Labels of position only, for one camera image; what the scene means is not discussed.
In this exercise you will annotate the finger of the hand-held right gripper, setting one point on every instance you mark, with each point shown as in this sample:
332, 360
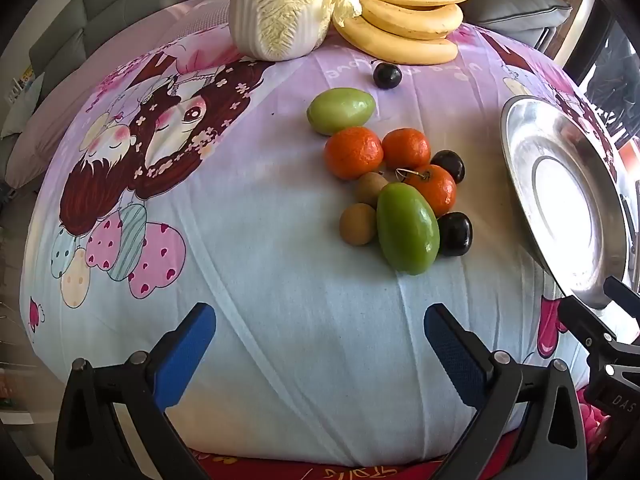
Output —
622, 292
580, 320

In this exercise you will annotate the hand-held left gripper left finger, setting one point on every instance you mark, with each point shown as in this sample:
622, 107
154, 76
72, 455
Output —
185, 355

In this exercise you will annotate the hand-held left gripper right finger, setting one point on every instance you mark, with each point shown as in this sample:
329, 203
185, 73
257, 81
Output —
455, 355

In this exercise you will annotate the dark red cherry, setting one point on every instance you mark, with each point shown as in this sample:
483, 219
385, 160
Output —
450, 165
387, 76
454, 235

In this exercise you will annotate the large green jujube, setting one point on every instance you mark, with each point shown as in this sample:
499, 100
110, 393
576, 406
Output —
407, 228

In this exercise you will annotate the mandarin orange with stem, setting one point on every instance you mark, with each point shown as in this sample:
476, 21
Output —
437, 190

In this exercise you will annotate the round metal plate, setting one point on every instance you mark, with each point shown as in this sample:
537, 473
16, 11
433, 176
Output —
550, 140

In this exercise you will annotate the small green jujube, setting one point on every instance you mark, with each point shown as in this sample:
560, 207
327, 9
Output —
341, 111

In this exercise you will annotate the red printed cloth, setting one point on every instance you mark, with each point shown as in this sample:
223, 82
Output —
350, 472

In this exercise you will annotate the dark tangled outdoor object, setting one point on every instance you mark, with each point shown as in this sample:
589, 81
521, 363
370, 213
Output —
615, 90

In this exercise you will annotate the grey leather cushion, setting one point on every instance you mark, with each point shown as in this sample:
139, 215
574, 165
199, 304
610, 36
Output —
520, 7
542, 37

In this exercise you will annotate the white cushion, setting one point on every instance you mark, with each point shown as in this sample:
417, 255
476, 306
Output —
22, 105

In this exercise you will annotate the napa cabbage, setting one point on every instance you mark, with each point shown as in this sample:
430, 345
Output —
270, 10

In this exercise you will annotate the grey sofa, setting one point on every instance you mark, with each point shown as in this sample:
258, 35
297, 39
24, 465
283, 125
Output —
125, 0

